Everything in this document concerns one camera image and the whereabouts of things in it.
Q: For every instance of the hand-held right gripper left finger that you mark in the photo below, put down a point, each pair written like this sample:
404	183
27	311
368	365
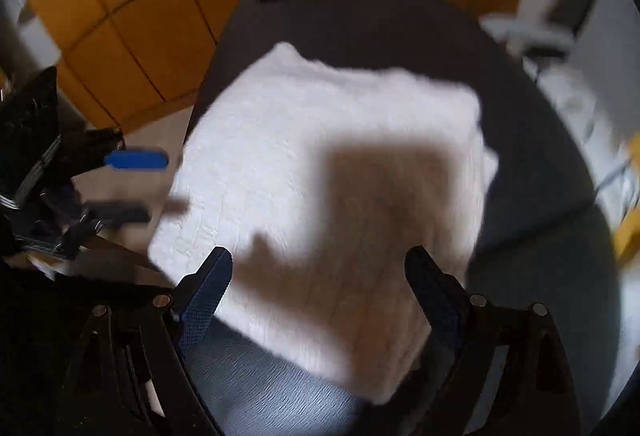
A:
207	296

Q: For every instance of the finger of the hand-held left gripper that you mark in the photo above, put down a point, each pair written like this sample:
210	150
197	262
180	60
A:
120	213
137	160

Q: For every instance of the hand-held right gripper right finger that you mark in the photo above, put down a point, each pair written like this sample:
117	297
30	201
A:
440	296

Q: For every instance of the cream knit sweater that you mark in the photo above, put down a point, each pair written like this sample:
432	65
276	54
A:
325	216

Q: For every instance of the grey yellow blue sofa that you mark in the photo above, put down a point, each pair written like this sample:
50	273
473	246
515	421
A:
590	41

